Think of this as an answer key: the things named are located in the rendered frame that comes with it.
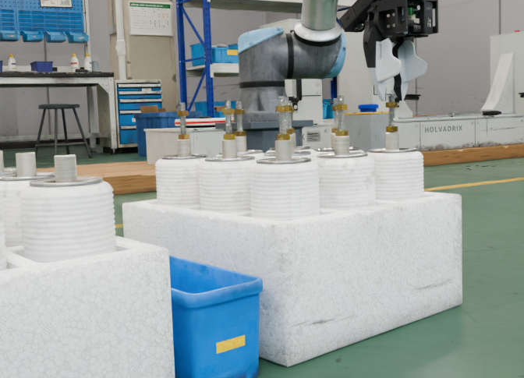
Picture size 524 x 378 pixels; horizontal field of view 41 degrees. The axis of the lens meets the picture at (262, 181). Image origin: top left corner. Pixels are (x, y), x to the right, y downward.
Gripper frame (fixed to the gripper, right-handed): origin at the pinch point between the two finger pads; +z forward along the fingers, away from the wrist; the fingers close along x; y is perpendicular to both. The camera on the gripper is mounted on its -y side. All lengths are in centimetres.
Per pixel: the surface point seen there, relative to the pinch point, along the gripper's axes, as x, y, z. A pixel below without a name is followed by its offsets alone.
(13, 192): -59, -1, 10
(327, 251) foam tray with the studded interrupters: -22.7, 10.7, 20.7
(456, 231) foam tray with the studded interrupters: 6.6, 7.8, 22.3
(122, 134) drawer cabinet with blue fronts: 190, -529, 17
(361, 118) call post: 11.7, -18.7, 4.2
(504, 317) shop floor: 7.1, 16.1, 34.4
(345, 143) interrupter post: -12.1, 2.9, 7.4
